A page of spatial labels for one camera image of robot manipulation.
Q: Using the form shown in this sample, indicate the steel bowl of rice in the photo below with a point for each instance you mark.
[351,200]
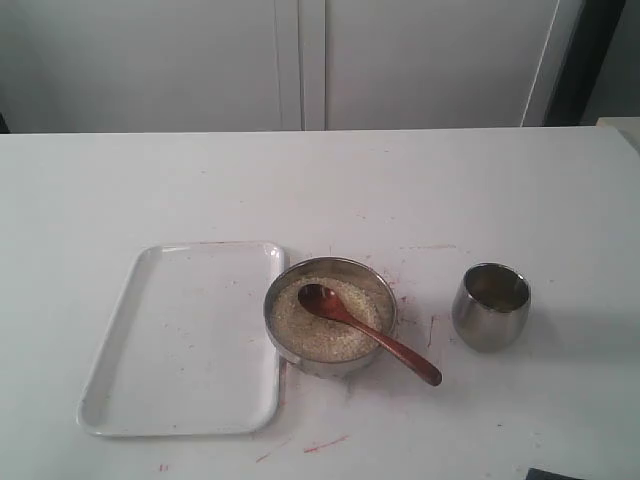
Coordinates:
[322,347]

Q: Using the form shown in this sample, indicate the brown wooden spoon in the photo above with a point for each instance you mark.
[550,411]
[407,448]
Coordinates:
[324,302]

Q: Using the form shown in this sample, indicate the white rectangular plastic tray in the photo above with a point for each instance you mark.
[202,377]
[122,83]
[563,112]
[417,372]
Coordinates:
[186,352]

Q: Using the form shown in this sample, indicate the small steel cup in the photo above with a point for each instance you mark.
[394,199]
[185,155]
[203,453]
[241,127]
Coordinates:
[491,307]

